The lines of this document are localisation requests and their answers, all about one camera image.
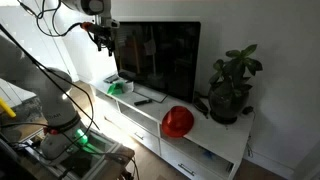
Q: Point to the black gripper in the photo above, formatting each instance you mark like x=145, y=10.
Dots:
x=105, y=36

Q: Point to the red sequin hat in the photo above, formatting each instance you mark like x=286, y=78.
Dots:
x=177, y=121

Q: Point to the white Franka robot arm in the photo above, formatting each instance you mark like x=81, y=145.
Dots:
x=56, y=103

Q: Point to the white tv stand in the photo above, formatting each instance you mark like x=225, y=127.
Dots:
x=213, y=136

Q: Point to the green box with white lid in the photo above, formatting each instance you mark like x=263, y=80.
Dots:
x=116, y=88

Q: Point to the black flat screen television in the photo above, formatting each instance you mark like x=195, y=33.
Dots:
x=160, y=56

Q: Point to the black remote control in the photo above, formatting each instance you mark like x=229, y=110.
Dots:
x=142, y=102

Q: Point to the black flat device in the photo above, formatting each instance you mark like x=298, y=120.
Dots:
x=201, y=106

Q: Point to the yellow bar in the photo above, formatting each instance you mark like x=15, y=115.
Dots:
x=7, y=108

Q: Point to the green plant in dark pot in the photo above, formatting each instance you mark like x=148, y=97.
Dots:
x=230, y=96

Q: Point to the black power adapter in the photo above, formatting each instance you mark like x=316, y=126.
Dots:
x=247, y=110

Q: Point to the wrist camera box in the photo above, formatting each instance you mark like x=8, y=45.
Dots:
x=110, y=23

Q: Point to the aluminium frame robot table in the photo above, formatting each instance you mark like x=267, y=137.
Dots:
x=100, y=146

